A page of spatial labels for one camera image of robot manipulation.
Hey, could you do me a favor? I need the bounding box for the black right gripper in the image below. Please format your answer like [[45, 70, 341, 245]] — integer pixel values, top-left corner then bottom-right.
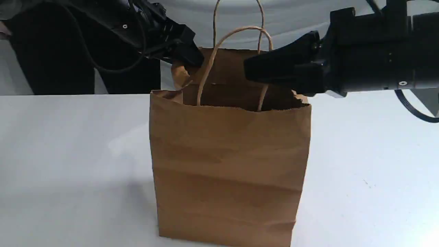
[[244, 7, 415, 97]]

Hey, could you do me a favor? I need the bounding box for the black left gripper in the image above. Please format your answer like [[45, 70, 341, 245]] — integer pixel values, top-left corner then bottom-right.
[[113, 0, 204, 68]]

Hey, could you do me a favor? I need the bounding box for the brown paper bag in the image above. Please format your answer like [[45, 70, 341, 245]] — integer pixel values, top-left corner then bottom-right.
[[149, 1, 311, 247]]

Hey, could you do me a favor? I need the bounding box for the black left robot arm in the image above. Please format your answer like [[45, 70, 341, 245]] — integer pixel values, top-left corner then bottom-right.
[[1, 0, 204, 82]]

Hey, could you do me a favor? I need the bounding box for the black cable bundle right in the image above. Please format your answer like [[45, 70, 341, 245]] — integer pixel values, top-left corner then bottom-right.
[[394, 89, 439, 123]]

